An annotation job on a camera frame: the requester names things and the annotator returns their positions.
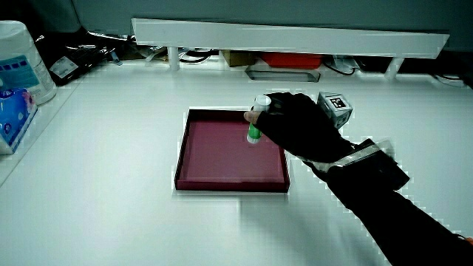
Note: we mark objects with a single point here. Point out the brown cardboard box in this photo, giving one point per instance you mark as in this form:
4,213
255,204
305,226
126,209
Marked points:
238,58

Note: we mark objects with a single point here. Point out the blue tissue pack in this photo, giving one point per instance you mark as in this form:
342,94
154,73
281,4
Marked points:
13,116

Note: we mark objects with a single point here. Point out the person's right forearm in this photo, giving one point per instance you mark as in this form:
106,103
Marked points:
388,207

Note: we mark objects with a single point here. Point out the red box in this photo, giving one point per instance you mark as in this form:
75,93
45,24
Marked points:
292,60

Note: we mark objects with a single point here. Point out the black bag with white label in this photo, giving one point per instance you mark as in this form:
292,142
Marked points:
70,61

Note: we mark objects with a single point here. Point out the maroon square tray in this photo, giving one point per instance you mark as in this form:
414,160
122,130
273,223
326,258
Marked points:
229,159

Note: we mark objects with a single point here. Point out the white desk shelf riser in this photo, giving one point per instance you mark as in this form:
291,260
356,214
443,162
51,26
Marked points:
288,37

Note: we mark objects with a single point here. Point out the grey flat metal tray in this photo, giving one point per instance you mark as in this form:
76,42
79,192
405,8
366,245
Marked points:
282,75

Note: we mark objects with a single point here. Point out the green and white glue stick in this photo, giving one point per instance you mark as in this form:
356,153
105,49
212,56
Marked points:
254,133

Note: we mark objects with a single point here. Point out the white wet wipes canister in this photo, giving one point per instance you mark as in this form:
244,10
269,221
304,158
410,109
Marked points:
22,59

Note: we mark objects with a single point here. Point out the person's right hand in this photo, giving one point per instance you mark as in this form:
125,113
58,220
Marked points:
299,125

